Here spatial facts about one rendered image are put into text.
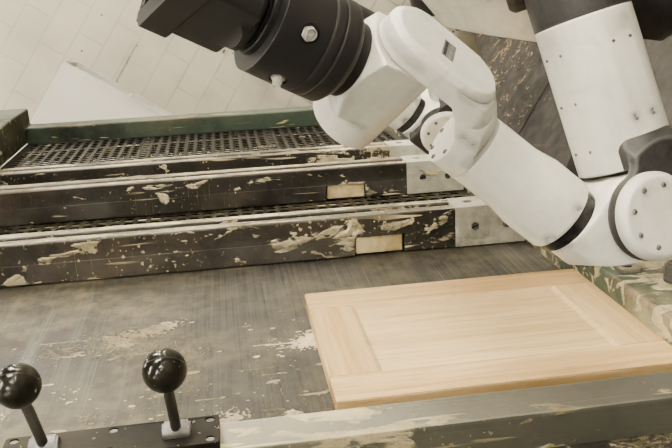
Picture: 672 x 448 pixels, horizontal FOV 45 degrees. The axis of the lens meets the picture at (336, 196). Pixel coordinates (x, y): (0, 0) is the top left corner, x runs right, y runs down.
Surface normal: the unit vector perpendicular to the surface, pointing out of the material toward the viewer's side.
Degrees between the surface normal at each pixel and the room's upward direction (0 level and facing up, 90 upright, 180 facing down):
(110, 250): 90
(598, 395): 56
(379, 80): 105
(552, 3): 52
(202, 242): 90
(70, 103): 90
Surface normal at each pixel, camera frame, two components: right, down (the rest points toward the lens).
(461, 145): -0.23, 0.62
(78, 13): 0.20, 0.16
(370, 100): 0.07, 0.78
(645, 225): 0.31, -0.05
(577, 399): -0.04, -0.96
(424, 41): 0.58, -0.54
